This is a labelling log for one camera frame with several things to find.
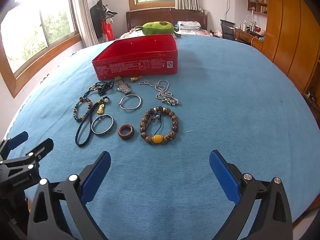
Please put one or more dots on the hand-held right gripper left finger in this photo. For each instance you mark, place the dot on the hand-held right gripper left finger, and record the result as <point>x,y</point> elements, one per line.
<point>96,177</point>

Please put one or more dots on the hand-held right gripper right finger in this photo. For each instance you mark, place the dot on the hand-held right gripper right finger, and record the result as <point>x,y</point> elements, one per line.
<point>225,175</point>

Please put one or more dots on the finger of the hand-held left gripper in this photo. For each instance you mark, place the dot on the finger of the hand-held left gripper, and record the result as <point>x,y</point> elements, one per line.
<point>42,147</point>
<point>17,138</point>

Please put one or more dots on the dark metal bangle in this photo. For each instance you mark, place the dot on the dark metal bangle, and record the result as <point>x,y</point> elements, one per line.
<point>102,133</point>

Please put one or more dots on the silver metal watch band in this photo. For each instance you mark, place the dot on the silver metal watch band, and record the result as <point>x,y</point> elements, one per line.
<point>123,86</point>

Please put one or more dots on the small gold pendant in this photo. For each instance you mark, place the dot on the small gold pendant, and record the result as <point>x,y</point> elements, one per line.
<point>134,79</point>

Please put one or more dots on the red tin box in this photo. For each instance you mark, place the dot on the red tin box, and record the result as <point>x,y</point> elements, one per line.
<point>135,65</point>

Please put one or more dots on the silver open bangle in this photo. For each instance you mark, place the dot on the silver open bangle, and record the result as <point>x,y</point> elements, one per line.
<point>121,104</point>

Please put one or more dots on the red bag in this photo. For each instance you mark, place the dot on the red bag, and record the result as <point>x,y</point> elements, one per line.
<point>108,31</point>

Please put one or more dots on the wooden desk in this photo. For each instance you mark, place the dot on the wooden desk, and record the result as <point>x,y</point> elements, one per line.
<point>257,45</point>

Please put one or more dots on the coat rack with clothes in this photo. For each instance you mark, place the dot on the coat rack with clothes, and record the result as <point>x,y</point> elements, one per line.
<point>96,17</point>

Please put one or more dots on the pink plush toy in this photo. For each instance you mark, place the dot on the pink plush toy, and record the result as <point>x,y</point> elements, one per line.
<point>217,32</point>

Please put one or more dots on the floral bed sheet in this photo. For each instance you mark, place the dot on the floral bed sheet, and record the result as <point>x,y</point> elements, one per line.
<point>130,33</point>

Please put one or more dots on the black office chair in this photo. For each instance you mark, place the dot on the black office chair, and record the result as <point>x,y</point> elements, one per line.
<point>228,28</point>

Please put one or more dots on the folded blankets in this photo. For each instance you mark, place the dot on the folded blankets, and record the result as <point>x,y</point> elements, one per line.
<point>190,25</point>

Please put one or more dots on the wooden wardrobe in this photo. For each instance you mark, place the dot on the wooden wardrobe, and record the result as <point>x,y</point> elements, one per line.
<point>287,30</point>

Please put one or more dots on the green plush toy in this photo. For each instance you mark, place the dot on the green plush toy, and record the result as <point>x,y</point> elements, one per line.
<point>157,27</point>

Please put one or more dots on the dark wooden headboard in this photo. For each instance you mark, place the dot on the dark wooden headboard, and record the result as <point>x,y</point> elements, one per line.
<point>150,15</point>

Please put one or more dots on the large wooden frame window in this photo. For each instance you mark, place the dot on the large wooden frame window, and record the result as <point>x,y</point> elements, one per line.
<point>25,30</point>

